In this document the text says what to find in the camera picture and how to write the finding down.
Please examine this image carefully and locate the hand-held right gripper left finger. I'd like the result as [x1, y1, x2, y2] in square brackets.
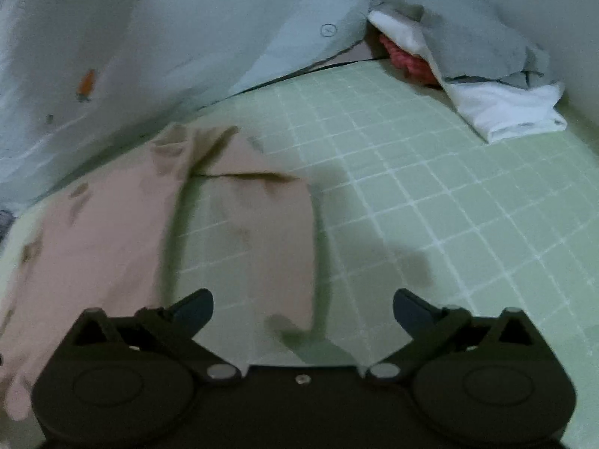
[64, 288, 243, 385]

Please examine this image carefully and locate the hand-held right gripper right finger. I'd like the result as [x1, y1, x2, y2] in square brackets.
[365, 288, 554, 385]

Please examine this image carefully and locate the pale pink garment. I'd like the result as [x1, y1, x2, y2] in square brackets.
[0, 123, 320, 422]

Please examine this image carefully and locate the green grid cutting mat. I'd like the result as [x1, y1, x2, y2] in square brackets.
[0, 56, 599, 449]

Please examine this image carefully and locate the white cloth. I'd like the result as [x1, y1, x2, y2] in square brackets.
[367, 8, 568, 145]

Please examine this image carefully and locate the red cloth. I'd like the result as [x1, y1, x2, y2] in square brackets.
[378, 33, 443, 87]

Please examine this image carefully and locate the grey cloth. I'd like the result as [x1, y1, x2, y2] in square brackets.
[380, 0, 550, 91]

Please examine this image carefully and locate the light blue carrot print blanket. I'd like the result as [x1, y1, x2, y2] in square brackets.
[0, 0, 403, 207]

